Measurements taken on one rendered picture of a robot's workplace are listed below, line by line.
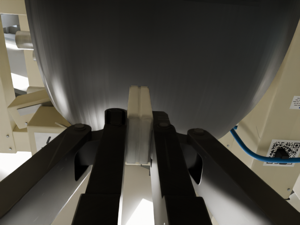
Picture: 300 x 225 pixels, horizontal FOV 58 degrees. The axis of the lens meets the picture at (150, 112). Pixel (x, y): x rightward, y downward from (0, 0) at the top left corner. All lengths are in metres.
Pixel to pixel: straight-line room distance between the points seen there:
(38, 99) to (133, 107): 0.90
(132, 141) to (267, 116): 0.49
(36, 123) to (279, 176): 0.72
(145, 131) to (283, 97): 0.48
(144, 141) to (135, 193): 4.93
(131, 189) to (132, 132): 5.01
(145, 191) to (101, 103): 4.82
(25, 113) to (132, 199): 4.05
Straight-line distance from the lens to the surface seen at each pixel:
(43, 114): 1.00
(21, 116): 1.11
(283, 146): 0.68
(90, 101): 0.33
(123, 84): 0.31
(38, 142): 0.97
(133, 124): 0.15
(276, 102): 0.61
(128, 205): 4.90
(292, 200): 1.39
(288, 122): 0.65
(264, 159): 0.65
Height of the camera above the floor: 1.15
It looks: 29 degrees up
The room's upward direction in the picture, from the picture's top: 175 degrees counter-clockwise
